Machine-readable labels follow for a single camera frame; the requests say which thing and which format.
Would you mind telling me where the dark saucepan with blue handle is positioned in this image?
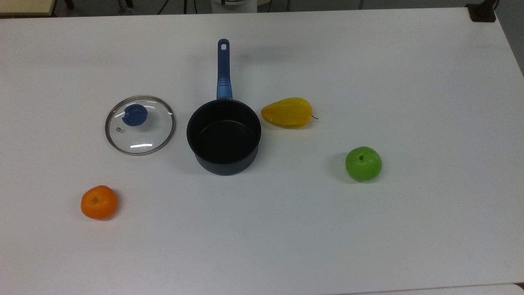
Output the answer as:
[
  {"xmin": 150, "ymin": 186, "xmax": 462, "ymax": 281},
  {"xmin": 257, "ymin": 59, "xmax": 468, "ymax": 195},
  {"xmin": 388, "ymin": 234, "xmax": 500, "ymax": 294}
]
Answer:
[{"xmin": 186, "ymin": 39, "xmax": 262, "ymax": 177}]

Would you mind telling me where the yellow star fruit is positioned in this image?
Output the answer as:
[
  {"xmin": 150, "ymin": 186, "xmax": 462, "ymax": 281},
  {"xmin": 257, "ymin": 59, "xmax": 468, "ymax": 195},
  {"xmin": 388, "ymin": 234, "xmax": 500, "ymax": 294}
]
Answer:
[{"xmin": 261, "ymin": 97, "xmax": 319, "ymax": 129}]

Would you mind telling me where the orange mandarin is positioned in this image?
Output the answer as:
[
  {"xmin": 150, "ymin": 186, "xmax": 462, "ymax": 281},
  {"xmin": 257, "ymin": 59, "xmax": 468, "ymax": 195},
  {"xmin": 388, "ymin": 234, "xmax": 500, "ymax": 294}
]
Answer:
[{"xmin": 80, "ymin": 185, "xmax": 119, "ymax": 220}]

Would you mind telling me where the green apple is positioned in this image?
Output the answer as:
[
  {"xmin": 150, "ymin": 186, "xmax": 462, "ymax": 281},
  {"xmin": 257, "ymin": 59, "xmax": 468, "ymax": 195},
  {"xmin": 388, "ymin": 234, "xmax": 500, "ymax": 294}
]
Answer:
[{"xmin": 345, "ymin": 146, "xmax": 383, "ymax": 182}]

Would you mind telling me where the beige wooden furniture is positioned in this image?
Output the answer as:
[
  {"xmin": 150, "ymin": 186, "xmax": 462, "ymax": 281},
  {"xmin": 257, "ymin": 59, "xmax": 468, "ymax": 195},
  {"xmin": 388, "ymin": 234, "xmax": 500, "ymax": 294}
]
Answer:
[{"xmin": 0, "ymin": 0, "xmax": 57, "ymax": 18}]

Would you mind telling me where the glass lid with blue knob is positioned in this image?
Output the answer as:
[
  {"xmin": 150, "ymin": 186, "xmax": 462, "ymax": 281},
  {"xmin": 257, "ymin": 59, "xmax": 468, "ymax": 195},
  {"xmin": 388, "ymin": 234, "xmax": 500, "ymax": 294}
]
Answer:
[{"xmin": 104, "ymin": 95, "xmax": 176, "ymax": 156}]

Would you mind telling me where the black table clamp mount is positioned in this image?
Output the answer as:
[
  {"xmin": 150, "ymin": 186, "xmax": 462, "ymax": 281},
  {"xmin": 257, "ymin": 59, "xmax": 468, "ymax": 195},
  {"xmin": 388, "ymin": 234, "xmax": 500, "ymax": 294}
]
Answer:
[{"xmin": 466, "ymin": 0, "xmax": 501, "ymax": 23}]

